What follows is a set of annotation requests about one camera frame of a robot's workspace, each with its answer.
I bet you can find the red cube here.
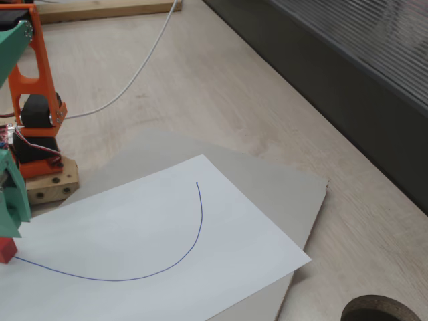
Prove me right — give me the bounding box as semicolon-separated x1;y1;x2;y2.
0;237;19;265

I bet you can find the light wooden base block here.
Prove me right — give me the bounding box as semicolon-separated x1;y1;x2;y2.
25;156;80;205

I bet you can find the red circuit board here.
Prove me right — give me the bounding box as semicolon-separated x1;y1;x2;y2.
0;125;16;148

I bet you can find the white paper sheet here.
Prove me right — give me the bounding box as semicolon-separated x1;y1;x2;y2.
0;154;312;321

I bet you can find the long light wooden plank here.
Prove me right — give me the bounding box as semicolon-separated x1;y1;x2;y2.
33;0;183;25

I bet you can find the grey frosted desk partition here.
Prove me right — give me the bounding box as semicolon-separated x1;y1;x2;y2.
203;0;428;217

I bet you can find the base servo wire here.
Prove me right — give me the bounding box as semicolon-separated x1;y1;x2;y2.
13;125;64;168

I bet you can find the white USB cable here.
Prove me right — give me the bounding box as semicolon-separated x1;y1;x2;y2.
65;0;180;120

